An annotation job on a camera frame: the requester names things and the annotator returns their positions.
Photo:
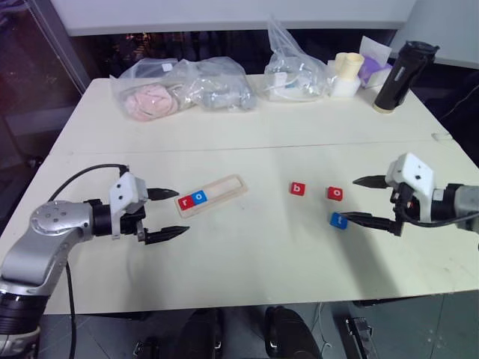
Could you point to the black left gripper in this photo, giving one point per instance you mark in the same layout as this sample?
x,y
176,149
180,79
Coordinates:
x,y
131,222

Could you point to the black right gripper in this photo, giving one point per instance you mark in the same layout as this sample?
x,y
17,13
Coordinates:
x,y
406,203

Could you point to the red letter block r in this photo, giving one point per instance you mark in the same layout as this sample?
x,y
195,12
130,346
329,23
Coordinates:
x,y
186,202

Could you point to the red letter block o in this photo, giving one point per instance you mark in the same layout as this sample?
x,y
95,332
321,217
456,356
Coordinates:
x,y
335,193

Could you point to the blue letter block o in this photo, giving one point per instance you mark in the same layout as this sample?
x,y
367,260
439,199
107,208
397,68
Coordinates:
x,y
200,197

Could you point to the wooden letter tray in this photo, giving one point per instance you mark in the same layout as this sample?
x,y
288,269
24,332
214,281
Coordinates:
x,y
224,187

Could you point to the red letter block b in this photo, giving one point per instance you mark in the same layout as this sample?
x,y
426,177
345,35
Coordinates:
x,y
297,188

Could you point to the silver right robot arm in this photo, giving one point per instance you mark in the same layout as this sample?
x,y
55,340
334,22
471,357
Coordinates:
x,y
464,200

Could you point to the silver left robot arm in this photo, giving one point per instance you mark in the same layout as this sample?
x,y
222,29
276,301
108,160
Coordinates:
x,y
45,220

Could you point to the blue letter block t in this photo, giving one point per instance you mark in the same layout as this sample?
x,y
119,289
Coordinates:
x,y
338,220

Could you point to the plastic bag with pink item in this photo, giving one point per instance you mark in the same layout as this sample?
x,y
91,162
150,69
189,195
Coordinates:
x,y
149,101

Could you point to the black tumbler bottle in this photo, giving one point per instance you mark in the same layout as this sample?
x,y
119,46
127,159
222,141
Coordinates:
x,y
396,82

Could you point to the white box with purple cloth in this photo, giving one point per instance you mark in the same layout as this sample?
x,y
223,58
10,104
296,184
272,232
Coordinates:
x,y
376,76

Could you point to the black metal stand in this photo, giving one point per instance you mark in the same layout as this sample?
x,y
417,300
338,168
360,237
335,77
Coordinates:
x,y
359,333

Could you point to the plastic bag with grey parts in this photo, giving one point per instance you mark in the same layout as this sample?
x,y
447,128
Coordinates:
x,y
221,93

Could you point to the translucent white sheet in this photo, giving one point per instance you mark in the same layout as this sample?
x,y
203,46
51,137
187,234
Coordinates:
x,y
374,48

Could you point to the dark rounded shape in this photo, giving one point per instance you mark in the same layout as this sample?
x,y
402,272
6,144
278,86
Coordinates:
x,y
288,333

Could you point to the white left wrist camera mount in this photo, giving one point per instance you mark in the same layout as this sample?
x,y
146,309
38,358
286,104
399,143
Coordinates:
x,y
125,188

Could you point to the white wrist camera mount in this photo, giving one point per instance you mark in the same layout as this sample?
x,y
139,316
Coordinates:
x,y
125,188
411,166

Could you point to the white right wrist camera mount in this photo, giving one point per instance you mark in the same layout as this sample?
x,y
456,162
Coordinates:
x,y
411,166

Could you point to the small black bracket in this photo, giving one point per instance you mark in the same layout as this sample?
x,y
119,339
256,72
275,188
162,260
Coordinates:
x,y
147,348

